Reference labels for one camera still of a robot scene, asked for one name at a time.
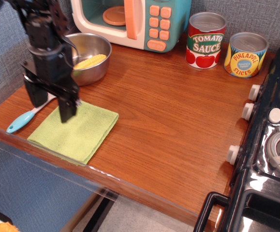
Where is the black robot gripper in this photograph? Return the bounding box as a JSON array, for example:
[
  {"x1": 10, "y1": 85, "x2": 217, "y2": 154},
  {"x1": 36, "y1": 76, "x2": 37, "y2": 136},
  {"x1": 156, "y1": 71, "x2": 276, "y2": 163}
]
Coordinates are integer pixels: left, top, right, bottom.
[{"x1": 22, "y1": 47, "x2": 81, "y2": 123}]

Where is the green cloth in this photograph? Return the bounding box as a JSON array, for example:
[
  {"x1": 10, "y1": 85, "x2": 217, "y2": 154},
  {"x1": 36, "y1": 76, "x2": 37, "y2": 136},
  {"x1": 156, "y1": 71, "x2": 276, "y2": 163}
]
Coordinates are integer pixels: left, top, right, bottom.
[{"x1": 28, "y1": 101, "x2": 119, "y2": 164}]

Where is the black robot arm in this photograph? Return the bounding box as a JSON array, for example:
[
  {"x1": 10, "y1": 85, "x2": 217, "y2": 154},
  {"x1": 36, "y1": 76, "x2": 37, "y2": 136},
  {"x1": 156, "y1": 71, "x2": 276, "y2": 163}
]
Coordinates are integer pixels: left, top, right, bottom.
[{"x1": 9, "y1": 0, "x2": 80, "y2": 123}]

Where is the yellow toy corn cob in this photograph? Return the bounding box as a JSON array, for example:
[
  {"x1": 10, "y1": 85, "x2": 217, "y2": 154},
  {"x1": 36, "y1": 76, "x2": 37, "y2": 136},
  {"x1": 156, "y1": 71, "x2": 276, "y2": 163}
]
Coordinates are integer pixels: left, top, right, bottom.
[{"x1": 74, "y1": 54, "x2": 107, "y2": 70}]

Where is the stainless steel bowl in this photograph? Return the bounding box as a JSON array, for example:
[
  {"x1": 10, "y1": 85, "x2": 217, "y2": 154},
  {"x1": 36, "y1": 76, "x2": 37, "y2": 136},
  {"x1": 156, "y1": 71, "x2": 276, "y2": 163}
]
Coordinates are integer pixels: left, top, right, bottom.
[{"x1": 67, "y1": 33, "x2": 112, "y2": 86}]

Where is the orange microwave turntable plate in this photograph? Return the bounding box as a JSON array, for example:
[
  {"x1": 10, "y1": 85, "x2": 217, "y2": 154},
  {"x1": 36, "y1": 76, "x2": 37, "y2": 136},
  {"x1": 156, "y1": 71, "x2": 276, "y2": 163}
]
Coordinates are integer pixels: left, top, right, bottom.
[{"x1": 103, "y1": 6, "x2": 126, "y2": 26}]

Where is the teal toy microwave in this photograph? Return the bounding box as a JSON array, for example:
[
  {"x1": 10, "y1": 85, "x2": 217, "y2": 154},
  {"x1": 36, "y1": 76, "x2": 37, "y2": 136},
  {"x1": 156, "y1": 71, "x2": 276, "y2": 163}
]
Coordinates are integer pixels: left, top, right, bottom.
[{"x1": 71, "y1": 0, "x2": 192, "y2": 53}]

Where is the tomato sauce can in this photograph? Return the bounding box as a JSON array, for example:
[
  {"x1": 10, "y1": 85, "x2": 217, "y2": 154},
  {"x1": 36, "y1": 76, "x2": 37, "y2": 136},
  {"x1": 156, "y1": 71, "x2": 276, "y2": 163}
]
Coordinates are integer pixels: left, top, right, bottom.
[{"x1": 185, "y1": 12, "x2": 227, "y2": 69}]

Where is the white stove knob front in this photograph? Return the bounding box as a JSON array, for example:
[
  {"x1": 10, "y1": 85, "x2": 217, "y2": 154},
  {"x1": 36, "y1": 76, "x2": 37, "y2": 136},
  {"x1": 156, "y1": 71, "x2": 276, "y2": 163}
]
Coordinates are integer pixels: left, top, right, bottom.
[{"x1": 226, "y1": 145, "x2": 240, "y2": 165}]

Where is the white stove knob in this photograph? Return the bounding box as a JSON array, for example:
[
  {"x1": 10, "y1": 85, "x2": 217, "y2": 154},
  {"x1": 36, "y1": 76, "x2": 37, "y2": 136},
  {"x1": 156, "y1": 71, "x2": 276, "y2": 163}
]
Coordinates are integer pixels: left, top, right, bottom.
[
  {"x1": 226, "y1": 145, "x2": 240, "y2": 165},
  {"x1": 249, "y1": 85, "x2": 261, "y2": 102},
  {"x1": 241, "y1": 103, "x2": 254, "y2": 121}
]

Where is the white stove knob middle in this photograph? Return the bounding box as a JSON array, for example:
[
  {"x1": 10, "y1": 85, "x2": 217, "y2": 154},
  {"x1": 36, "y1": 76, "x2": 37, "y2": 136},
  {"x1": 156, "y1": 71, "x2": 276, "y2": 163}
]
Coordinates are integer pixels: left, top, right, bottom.
[{"x1": 241, "y1": 103, "x2": 254, "y2": 121}]

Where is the pineapple slices can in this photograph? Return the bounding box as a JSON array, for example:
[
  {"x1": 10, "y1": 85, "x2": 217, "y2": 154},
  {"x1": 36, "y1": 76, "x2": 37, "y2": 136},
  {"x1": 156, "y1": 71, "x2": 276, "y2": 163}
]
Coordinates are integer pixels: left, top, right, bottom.
[{"x1": 224, "y1": 32, "x2": 269, "y2": 78}]

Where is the white stove knob rear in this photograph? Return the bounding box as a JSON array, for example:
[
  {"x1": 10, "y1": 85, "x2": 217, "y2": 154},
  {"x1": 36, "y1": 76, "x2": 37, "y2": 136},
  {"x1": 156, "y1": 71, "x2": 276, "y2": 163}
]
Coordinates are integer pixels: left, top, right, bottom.
[{"x1": 249, "y1": 85, "x2": 261, "y2": 102}]

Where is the white round stove button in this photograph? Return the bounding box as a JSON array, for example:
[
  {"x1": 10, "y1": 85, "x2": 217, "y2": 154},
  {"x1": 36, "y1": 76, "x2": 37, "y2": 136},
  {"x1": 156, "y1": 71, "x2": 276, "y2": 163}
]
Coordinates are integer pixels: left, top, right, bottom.
[{"x1": 268, "y1": 108, "x2": 280, "y2": 124}]

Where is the black toy stove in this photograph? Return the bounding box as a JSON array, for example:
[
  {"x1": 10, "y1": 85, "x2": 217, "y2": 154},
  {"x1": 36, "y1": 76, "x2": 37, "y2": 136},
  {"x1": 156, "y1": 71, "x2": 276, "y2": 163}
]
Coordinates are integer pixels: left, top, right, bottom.
[{"x1": 217, "y1": 48, "x2": 280, "y2": 232}]

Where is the white spoon with blue handle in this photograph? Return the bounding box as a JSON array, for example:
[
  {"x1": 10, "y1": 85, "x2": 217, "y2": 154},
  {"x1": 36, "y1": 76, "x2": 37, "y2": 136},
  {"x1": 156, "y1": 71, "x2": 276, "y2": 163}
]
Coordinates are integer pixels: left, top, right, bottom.
[{"x1": 6, "y1": 93, "x2": 56, "y2": 133}]

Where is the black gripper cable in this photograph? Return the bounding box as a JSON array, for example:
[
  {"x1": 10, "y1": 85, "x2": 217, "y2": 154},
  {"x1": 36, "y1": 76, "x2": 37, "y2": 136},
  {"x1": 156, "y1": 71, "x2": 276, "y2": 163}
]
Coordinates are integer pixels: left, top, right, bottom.
[{"x1": 61, "y1": 36, "x2": 79, "y2": 71}]

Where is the black oven door handle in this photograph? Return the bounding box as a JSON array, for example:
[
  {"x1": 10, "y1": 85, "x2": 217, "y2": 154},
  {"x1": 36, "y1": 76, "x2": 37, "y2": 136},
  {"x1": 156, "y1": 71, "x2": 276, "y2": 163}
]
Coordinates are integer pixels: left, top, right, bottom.
[{"x1": 193, "y1": 191, "x2": 230, "y2": 232}]

